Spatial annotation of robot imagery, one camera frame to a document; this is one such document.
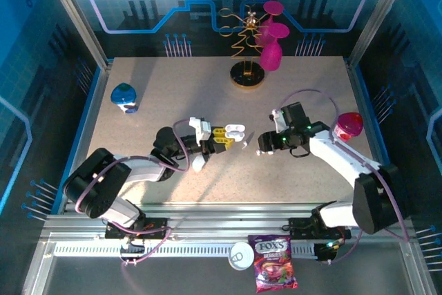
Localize white slotted cable duct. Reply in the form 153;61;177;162
53;242;317;258

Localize white earbud charging case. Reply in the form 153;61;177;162
224;123;247;142

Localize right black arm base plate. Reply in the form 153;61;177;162
288;217;353;240

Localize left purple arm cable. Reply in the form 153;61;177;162
74;118;194;268

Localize purple Fox's candy bag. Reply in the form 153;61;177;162
247;234;299;294

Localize aluminium front frame rail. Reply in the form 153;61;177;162
41;201;415;244

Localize pink wine glass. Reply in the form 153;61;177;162
257;0;286;46
259;22;290;72

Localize white pull-tab can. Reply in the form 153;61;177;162
228;241;256;270

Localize gold wire glass rack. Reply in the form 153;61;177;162
218;0;267;89

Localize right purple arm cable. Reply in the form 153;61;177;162
281;88;412;265

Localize blue white cup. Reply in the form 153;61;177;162
110;82;139;115

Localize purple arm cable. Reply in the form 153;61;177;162
281;88;412;265
74;118;194;268

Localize red pink plastic cup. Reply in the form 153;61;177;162
334;111;364;143

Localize aluminium frame post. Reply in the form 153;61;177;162
37;0;113;71
347;0;417;68

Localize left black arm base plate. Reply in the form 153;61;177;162
105;217;170;240

